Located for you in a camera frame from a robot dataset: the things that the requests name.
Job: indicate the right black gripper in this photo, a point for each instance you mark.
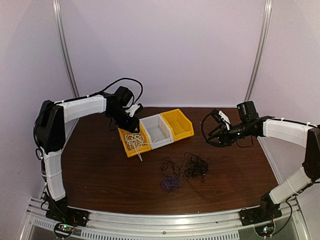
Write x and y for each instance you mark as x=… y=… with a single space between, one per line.
x=223 y=135

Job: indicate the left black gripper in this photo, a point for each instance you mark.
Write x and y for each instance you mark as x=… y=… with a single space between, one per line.
x=131 y=126

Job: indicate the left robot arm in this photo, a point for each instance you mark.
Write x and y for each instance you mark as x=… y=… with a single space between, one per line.
x=50 y=137

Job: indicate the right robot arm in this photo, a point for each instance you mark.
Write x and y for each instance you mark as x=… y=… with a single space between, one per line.
x=305 y=135

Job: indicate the left yellow plastic bin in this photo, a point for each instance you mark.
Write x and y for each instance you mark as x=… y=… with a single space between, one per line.
x=135 y=144

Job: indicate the yellow plastic bin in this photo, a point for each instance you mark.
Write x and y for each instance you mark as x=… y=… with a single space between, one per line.
x=181 y=127
x=135 y=144

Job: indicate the right yellow plastic bin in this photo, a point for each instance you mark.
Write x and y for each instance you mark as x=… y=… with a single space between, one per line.
x=181 y=127

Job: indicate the white plastic bin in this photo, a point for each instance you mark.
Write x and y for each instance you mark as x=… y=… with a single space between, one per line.
x=158 y=131

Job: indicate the right round controller board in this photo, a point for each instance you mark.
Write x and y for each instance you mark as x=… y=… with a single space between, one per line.
x=264 y=230

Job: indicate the round controller board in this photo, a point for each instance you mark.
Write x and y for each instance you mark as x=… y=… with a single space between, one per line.
x=63 y=230
x=264 y=230

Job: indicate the left round controller board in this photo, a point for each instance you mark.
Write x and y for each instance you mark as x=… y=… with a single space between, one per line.
x=63 y=230

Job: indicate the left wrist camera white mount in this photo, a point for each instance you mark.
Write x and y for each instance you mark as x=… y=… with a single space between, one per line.
x=134 y=109

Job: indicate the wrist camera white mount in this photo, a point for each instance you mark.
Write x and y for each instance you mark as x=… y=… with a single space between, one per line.
x=221 y=118
x=134 y=109

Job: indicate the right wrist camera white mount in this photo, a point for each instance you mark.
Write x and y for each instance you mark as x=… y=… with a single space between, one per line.
x=221 y=118

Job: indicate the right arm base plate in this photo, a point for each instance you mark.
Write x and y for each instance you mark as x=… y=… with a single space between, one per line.
x=253 y=216

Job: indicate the front aluminium rail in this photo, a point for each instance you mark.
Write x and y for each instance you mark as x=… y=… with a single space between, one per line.
x=101 y=225

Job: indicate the right aluminium frame post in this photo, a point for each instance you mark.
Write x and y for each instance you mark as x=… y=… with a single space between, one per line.
x=263 y=36

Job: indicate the aluminium frame post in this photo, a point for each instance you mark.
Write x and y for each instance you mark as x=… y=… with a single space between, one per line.
x=263 y=36
x=64 y=48

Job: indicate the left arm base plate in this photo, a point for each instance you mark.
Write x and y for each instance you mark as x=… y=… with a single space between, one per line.
x=70 y=216

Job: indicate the left aluminium frame post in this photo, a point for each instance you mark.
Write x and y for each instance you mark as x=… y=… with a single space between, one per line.
x=64 y=48

